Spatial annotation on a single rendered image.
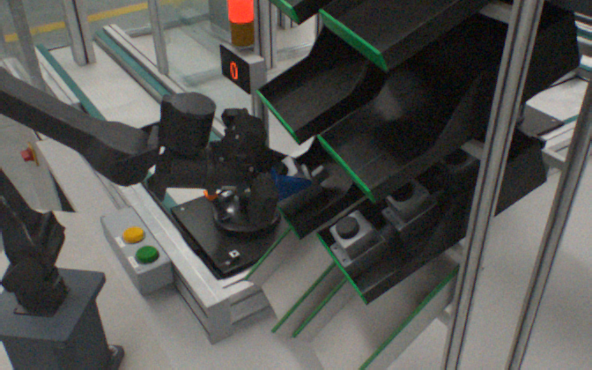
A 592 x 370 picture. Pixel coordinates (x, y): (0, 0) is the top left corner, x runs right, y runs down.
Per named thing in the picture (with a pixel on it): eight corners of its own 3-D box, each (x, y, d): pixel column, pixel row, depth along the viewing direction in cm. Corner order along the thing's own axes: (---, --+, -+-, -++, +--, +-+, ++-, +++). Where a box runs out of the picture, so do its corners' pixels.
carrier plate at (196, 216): (224, 281, 114) (223, 273, 113) (171, 215, 131) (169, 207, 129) (328, 233, 125) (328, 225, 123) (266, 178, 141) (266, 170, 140)
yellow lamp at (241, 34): (238, 48, 125) (237, 25, 122) (226, 40, 129) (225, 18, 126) (259, 42, 127) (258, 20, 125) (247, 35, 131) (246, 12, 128)
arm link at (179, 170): (147, 206, 81) (158, 150, 76) (143, 180, 86) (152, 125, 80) (198, 207, 84) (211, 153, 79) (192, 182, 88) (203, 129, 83)
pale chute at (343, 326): (348, 410, 88) (329, 403, 85) (309, 342, 98) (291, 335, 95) (485, 268, 83) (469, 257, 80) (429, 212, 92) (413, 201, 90)
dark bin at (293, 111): (299, 146, 78) (275, 105, 73) (262, 102, 88) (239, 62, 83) (478, 25, 79) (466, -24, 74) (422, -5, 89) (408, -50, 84)
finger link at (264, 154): (252, 179, 90) (262, 145, 87) (247, 164, 93) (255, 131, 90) (295, 181, 93) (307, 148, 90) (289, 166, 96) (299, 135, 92)
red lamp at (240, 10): (237, 25, 122) (235, 0, 119) (225, 18, 126) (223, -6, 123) (258, 19, 124) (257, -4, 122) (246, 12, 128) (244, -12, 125)
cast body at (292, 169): (289, 217, 91) (262, 192, 86) (281, 198, 94) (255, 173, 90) (334, 182, 89) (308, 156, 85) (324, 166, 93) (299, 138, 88)
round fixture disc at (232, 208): (233, 248, 119) (233, 240, 117) (201, 211, 128) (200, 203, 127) (293, 222, 125) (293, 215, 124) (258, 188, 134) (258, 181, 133)
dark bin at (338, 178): (299, 240, 87) (278, 210, 83) (266, 191, 97) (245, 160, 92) (460, 131, 89) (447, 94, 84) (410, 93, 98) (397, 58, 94)
